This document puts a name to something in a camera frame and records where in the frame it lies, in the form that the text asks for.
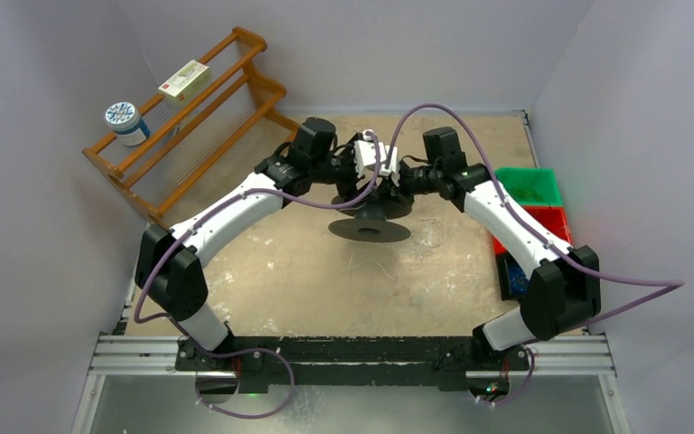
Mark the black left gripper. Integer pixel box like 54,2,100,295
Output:
311,137,378,206

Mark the black perforated cable spool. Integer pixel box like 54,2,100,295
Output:
328,194,413,243

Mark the white thin cable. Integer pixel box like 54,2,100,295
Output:
346,215,453,279

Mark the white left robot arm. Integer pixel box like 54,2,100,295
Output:
133,118,396,370

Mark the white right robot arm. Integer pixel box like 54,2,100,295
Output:
370,127,601,368

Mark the green plastic bin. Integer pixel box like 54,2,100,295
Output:
495,167,563,207

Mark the orange wooden rack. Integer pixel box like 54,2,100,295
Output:
82,27,298,224

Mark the black plastic bin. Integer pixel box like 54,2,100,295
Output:
495,252,529,301

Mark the red plastic bin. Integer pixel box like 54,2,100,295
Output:
480,206,572,254

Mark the green white cardboard box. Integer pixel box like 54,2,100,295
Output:
157,60,212,108

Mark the blue white round jar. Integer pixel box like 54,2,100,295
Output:
104,101,150,147

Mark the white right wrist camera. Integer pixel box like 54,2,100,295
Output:
379,145,400,187

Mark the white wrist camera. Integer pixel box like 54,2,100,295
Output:
353,129,385,178
379,145,400,187

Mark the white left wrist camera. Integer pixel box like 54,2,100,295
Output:
353,129,385,178

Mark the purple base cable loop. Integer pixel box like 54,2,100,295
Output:
193,345,296,420

